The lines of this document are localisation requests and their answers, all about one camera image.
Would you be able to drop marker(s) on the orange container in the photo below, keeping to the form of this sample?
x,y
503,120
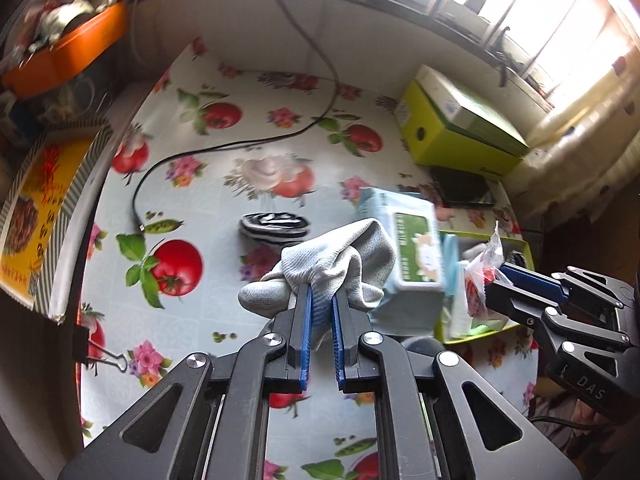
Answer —
x,y
70,55

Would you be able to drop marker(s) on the window frame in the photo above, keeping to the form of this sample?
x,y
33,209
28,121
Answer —
x,y
500,5

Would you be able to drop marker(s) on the black white striped sock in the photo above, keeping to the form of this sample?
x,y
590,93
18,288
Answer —
x,y
275,227

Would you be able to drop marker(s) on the yellow-green tray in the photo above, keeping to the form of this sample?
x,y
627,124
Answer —
x,y
510,245

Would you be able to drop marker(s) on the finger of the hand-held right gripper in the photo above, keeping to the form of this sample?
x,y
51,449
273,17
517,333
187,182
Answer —
x,y
530,280
510,300

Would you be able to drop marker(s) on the black tablet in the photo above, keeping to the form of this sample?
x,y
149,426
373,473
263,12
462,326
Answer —
x,y
462,185

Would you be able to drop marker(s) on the wet wipes packet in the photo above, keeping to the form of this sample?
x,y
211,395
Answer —
x,y
415,240

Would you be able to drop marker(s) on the clear plastic bag red print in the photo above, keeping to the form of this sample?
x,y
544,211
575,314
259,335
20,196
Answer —
x,y
482,270

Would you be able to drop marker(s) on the fruit and flower printed tablecloth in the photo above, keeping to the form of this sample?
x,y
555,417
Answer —
x,y
210,260

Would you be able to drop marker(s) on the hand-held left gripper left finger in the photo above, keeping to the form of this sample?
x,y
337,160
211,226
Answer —
x,y
305,345

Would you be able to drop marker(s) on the yellow board with striped edge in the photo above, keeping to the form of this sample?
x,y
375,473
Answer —
x,y
50,200

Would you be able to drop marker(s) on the silver metal bowl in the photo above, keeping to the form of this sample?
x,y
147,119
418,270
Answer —
x,y
65,20

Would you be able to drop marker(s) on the white and green box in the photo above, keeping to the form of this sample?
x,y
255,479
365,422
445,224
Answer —
x,y
465,105

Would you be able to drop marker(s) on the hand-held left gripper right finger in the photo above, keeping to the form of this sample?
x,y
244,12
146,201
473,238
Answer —
x,y
340,350

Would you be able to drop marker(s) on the yellow-green cardboard box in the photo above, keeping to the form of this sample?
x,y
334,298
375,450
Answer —
x,y
450,145

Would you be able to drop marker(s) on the light grey sock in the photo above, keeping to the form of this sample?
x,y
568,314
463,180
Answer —
x,y
330,255

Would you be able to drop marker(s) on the black binder clip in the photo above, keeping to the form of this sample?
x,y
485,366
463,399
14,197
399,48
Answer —
x,y
102,355

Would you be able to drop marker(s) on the pale blue packet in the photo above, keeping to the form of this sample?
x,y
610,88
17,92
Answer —
x,y
455,285

